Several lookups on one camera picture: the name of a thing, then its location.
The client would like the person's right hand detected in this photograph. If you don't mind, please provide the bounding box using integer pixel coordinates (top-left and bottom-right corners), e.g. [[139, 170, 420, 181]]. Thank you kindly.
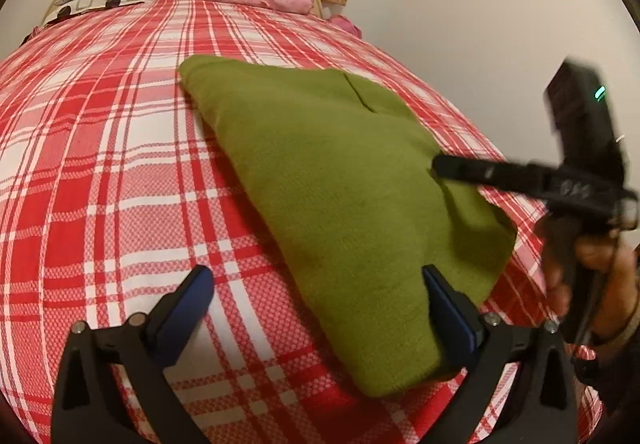
[[535, 216, 639, 348]]

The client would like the dark sleeve forearm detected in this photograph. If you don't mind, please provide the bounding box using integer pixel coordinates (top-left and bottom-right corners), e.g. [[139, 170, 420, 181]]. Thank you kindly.
[[574, 302, 639, 417]]

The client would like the red white plaid bedsheet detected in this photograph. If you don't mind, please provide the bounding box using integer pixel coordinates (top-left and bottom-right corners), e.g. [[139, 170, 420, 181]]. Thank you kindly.
[[0, 0, 604, 444]]

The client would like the green orange striped sweater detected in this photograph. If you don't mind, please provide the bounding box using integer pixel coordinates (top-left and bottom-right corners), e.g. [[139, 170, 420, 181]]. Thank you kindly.
[[179, 56, 516, 398]]

